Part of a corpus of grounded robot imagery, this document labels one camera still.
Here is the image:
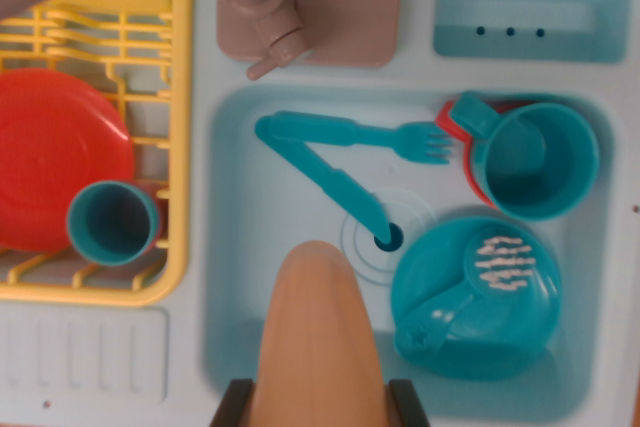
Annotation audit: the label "teal plastic plate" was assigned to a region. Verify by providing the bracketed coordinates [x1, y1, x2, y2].
[390, 215, 562, 382]

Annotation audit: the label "grey toy faucet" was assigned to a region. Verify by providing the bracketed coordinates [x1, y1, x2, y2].
[0, 0, 316, 82]

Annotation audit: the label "yellow plastic dish rack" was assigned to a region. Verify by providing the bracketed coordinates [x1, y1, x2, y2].
[0, 0, 195, 308]

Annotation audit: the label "teal plastic fork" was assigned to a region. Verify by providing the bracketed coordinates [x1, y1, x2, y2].
[267, 110, 455, 166]

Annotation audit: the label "red plastic plate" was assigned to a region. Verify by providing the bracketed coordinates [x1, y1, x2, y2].
[0, 68, 136, 254]

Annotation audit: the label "teal dish brush white bristles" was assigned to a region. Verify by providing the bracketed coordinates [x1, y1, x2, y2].
[394, 226, 551, 368]

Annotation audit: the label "grey-beige faucet base plate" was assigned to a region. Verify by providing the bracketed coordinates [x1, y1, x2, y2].
[216, 0, 401, 69]

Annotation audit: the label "teal plastic tumbler cup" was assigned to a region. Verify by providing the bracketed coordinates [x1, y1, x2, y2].
[66, 180, 161, 267]

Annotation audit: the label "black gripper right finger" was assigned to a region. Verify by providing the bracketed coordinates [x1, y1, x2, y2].
[384, 378, 432, 427]

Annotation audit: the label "teal plastic mug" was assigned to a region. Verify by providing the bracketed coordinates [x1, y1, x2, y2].
[449, 90, 601, 222]

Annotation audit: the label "light blue toy sink unit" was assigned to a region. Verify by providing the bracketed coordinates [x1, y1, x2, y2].
[0, 0, 640, 427]

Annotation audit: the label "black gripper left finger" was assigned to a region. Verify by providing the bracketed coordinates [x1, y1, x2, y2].
[209, 378, 259, 427]

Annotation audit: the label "red plastic mug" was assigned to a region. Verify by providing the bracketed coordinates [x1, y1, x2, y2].
[433, 99, 521, 213]

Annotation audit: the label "teal plastic knife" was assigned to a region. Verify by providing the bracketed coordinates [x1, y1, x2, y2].
[253, 114, 391, 247]

